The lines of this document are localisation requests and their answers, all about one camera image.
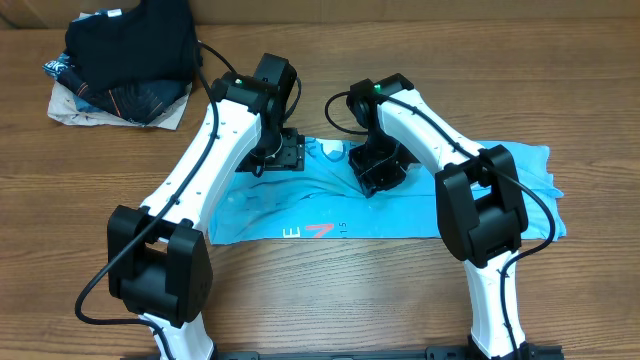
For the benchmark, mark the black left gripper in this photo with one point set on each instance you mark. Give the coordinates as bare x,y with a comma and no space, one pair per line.
292,155

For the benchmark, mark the light blue printed t-shirt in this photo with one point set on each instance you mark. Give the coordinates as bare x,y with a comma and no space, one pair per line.
324,200

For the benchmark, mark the black folded shirt on pile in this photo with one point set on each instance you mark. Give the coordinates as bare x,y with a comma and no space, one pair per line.
153,41

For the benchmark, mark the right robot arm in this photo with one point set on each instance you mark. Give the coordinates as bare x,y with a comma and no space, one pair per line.
480,209

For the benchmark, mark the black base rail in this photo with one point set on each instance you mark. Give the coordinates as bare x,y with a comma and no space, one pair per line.
528,351

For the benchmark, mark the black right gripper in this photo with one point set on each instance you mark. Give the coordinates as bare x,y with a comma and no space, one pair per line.
373,183

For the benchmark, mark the dark patterned folded garment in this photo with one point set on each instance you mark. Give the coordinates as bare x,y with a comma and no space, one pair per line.
138,102

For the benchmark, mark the beige folded garment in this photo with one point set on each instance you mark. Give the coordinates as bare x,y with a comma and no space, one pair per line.
68,109

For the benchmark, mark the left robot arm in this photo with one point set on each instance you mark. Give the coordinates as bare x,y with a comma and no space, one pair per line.
158,258

